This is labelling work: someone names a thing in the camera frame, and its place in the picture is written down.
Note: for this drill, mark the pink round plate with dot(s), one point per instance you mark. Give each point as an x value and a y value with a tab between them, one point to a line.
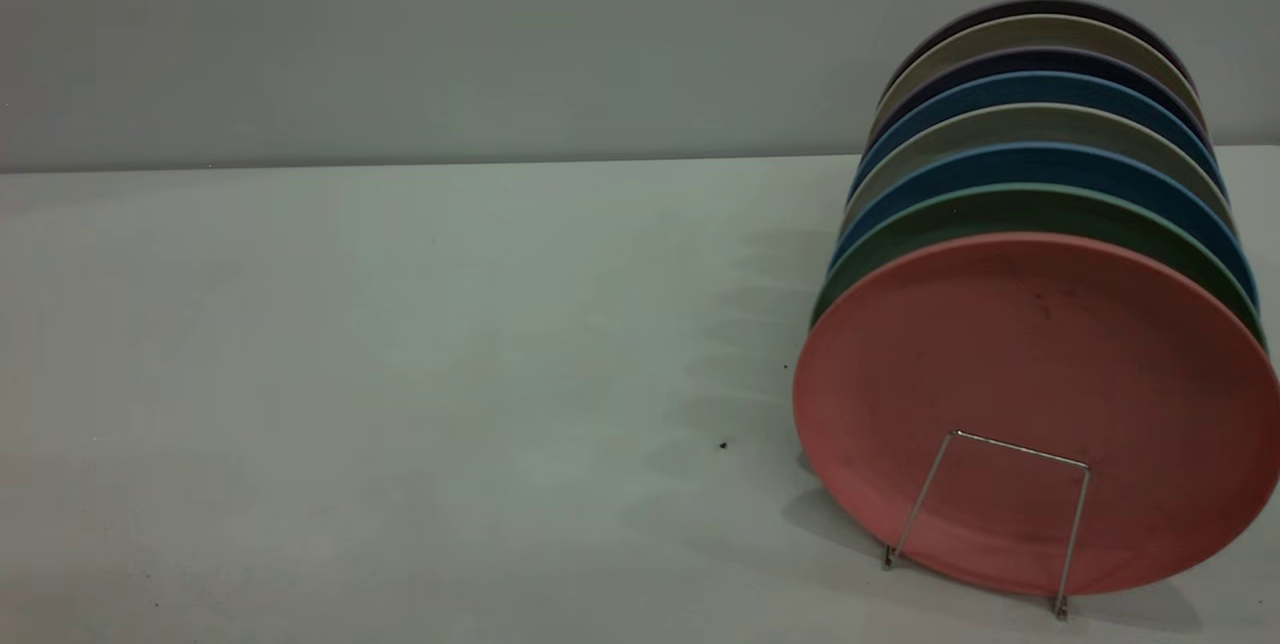
1030	374

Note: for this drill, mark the beige round plate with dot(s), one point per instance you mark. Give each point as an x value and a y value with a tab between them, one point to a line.
1040	122
1040	30

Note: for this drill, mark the blue round plate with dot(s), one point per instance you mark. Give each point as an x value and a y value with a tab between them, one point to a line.
1040	87
1040	164

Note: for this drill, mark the dark purple round plate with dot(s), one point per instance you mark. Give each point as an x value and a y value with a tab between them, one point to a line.
1040	7
1040	59

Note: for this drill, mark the green round plate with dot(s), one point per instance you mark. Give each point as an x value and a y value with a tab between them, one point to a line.
1030	209

